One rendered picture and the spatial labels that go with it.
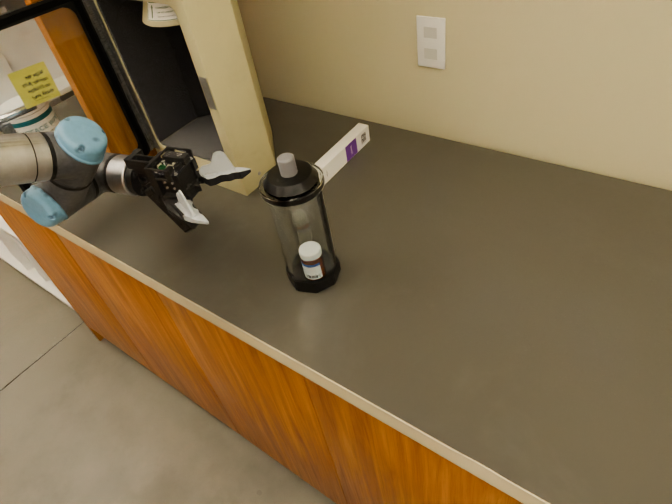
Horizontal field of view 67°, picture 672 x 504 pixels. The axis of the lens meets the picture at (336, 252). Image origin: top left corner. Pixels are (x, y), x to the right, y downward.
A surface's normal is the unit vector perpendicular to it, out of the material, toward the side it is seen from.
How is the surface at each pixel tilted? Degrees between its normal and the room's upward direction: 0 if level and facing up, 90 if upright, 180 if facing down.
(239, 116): 90
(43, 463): 0
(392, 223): 0
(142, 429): 0
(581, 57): 90
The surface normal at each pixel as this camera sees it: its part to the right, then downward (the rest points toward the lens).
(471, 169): -0.14, -0.72
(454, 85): -0.58, 0.62
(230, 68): 0.80, 0.32
